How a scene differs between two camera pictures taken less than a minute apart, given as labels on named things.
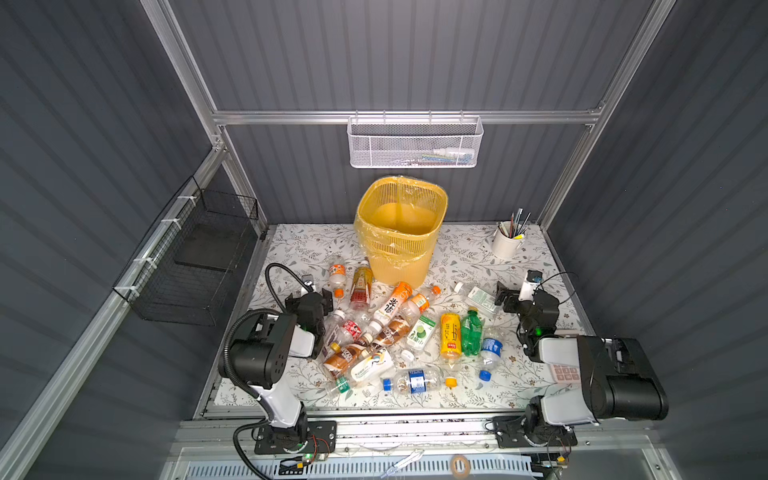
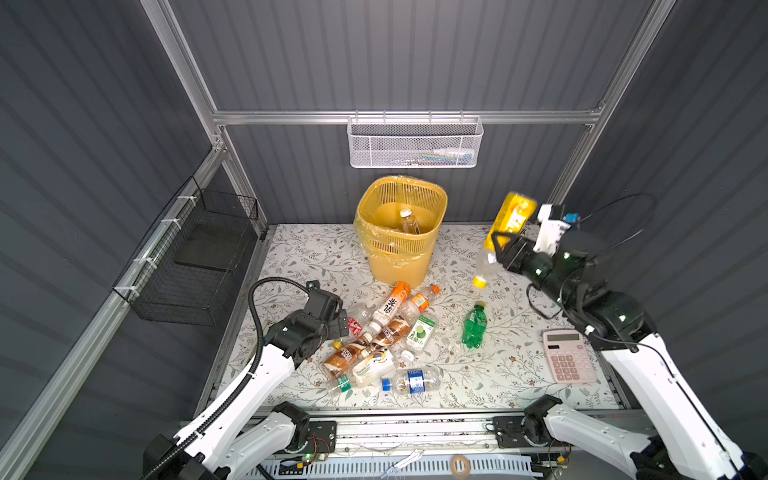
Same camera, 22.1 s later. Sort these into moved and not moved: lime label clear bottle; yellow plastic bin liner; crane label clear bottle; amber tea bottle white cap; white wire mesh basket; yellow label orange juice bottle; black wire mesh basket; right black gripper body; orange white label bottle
Moved: right black gripper body; yellow label orange juice bottle; amber tea bottle white cap
Not moved: yellow plastic bin liner; white wire mesh basket; crane label clear bottle; black wire mesh basket; orange white label bottle; lime label clear bottle
